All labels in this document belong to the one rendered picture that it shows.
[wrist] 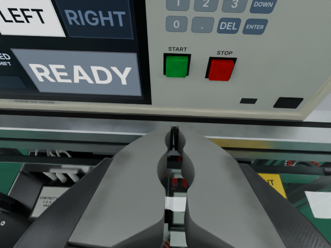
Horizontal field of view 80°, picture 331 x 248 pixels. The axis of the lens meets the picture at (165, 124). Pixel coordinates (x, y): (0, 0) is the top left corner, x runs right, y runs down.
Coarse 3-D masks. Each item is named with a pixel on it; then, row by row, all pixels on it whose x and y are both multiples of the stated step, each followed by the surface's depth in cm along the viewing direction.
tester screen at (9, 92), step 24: (0, 48) 17; (24, 48) 16; (48, 48) 16; (72, 48) 16; (96, 48) 16; (120, 48) 16; (0, 72) 19; (24, 72) 19; (72, 96) 21; (96, 96) 21; (120, 96) 21
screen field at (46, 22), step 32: (0, 0) 14; (32, 0) 13; (64, 0) 13; (96, 0) 13; (128, 0) 13; (0, 32) 15; (32, 32) 15; (64, 32) 15; (96, 32) 15; (128, 32) 15
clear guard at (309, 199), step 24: (168, 168) 24; (264, 168) 24; (288, 168) 24; (312, 168) 24; (168, 192) 22; (288, 192) 22; (312, 192) 22; (168, 216) 21; (312, 216) 21; (168, 240) 20
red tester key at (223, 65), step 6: (216, 60) 17; (222, 60) 17; (228, 60) 17; (210, 66) 17; (216, 66) 16; (222, 66) 16; (228, 66) 16; (210, 72) 17; (216, 72) 17; (222, 72) 17; (228, 72) 17; (210, 78) 17; (216, 78) 17; (222, 78) 17; (228, 78) 17
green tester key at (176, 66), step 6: (168, 60) 16; (174, 60) 16; (180, 60) 16; (186, 60) 16; (168, 66) 17; (174, 66) 17; (180, 66) 17; (186, 66) 17; (168, 72) 17; (174, 72) 17; (180, 72) 17; (186, 72) 17
